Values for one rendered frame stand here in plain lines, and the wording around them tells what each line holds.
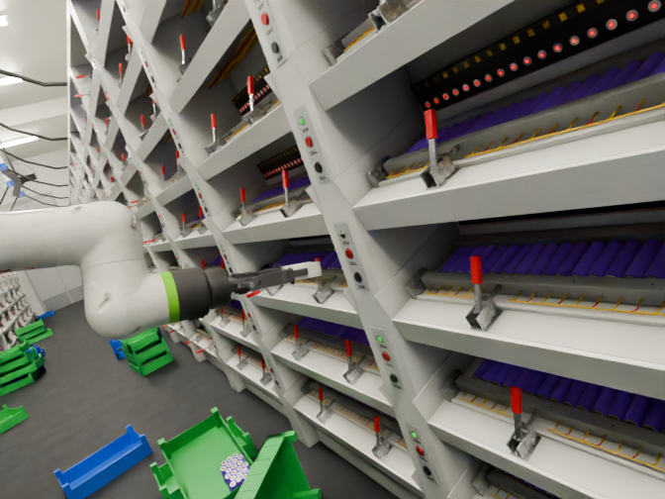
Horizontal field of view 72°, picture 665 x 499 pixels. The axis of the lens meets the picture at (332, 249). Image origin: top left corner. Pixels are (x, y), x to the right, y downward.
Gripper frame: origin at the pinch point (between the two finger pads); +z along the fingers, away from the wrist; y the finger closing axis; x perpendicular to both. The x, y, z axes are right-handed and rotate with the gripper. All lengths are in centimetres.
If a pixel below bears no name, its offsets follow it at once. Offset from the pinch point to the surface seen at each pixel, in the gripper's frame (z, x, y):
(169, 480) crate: -23, -69, -77
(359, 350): 12.3, -20.7, -2.1
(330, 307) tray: 2.5, -7.8, 5.1
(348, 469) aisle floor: 17, -60, -24
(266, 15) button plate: -9.8, 41.3, 21.5
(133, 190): -5, 42, -185
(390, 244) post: 4.3, 4.2, 25.4
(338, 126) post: -2.3, 23.5, 25.4
